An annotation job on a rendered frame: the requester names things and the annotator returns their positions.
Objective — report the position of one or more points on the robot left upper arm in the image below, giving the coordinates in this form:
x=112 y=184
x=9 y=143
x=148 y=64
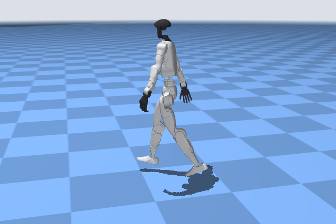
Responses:
x=161 y=49

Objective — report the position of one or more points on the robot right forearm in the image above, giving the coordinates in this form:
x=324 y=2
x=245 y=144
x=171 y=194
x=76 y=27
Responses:
x=181 y=77

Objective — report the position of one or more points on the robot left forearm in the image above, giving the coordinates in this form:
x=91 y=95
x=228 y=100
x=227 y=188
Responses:
x=152 y=80

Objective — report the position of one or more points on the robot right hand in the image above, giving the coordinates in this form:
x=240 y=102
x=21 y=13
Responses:
x=185 y=92

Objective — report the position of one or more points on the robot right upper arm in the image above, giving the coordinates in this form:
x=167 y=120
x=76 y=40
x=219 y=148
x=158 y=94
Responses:
x=178 y=64

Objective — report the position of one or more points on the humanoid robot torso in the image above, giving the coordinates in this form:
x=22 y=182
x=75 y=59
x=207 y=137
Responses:
x=169 y=69

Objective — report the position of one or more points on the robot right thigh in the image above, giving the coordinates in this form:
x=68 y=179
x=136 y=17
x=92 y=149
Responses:
x=159 y=127

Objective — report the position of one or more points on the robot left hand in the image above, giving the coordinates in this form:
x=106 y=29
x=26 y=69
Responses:
x=144 y=101

